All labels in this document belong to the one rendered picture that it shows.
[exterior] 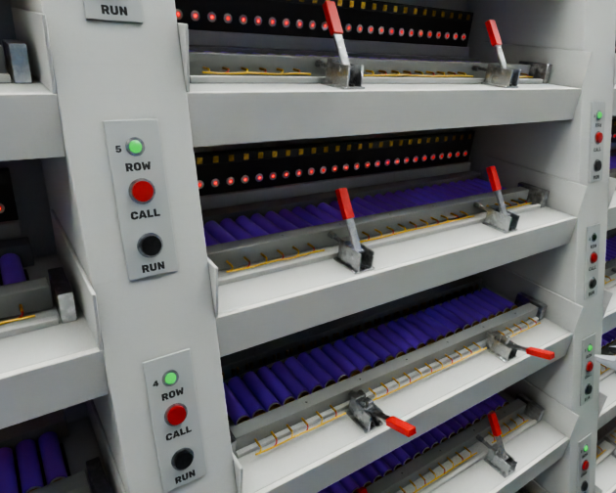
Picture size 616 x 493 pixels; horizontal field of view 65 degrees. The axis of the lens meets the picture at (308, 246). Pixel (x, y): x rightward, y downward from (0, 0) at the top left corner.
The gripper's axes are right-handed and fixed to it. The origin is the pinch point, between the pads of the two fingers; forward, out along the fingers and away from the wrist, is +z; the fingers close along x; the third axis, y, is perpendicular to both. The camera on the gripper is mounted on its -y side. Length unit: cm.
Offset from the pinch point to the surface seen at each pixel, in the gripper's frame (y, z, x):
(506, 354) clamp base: -0.5, 14.9, 0.3
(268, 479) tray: -1.6, 15.4, 40.1
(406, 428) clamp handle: -0.1, 8.7, 26.4
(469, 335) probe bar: 3.0, 18.5, 3.0
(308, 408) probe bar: 2.6, 18.1, 32.3
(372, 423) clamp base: -1.1, 15.4, 25.9
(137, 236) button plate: 25, 8, 50
